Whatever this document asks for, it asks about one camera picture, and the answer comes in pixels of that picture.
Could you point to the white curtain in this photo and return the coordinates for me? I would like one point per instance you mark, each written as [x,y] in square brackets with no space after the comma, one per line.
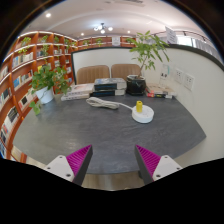
[204,46]

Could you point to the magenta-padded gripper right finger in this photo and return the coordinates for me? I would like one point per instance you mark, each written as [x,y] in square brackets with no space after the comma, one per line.
[163,166]

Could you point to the tall plant in black pot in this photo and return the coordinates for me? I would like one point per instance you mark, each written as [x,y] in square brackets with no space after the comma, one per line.
[136,85]

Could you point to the round white power strip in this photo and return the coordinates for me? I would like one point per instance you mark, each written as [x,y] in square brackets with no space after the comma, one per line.
[142,115]

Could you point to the small white framed notice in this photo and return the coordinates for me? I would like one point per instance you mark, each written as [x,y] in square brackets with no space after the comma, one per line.
[116,41]

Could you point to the tan upholstered chair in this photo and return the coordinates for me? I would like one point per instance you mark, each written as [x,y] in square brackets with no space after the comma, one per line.
[92,74]
[125,70]

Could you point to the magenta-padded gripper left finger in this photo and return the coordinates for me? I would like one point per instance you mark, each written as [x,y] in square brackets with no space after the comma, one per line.
[63,166]

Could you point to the white hanging sign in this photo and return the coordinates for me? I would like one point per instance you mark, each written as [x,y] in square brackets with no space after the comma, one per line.
[171,35]

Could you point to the leafy plant in white pot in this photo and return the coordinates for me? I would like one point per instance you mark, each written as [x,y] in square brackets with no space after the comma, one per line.
[45,93]

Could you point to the ceiling lamp cluster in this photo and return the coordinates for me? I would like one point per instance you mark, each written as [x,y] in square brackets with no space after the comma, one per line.
[102,28]

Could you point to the orange bookshelf unit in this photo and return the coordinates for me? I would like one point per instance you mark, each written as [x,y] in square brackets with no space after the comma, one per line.
[20,76]

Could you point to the white wall socket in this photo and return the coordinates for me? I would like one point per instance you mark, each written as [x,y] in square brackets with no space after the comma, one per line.
[189,81]
[179,75]

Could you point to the red-spined book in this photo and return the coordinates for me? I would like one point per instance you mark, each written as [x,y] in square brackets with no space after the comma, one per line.
[159,96]

